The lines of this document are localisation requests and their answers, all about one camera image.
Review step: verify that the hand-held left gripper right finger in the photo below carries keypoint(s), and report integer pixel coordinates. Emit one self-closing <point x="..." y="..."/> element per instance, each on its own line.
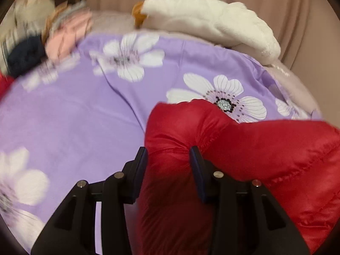
<point x="198" y="175"/>

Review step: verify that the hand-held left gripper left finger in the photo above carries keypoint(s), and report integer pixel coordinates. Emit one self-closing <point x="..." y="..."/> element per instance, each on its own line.
<point x="142" y="164"/>

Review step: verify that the red puffer jacket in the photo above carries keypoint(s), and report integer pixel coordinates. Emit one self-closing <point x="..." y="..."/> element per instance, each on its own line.
<point x="265" y="148"/>
<point x="4" y="85"/>

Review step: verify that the purple floral blanket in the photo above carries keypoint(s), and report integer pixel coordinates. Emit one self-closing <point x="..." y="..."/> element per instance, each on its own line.
<point x="79" y="111"/>

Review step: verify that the pink garment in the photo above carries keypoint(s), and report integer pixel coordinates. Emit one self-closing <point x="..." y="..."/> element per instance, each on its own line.
<point x="66" y="39"/>

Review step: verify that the white goose plush toy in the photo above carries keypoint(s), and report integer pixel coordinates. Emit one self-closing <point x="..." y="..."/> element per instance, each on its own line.
<point x="212" y="21"/>

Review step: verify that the navy garment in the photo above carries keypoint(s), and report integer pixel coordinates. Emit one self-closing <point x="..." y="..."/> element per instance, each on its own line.
<point x="26" y="53"/>

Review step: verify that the tan garment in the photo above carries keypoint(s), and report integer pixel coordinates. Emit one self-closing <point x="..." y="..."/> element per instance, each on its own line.
<point x="53" y="24"/>

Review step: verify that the grey garment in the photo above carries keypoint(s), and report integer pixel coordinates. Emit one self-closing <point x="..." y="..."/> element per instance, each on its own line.
<point x="71" y="9"/>

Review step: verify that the grey plaid duvet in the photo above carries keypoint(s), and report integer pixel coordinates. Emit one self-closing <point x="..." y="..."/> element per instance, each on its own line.
<point x="8" y="45"/>

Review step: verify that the dark brown pillow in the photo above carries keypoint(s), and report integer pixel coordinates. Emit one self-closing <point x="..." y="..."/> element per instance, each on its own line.
<point x="63" y="0"/>

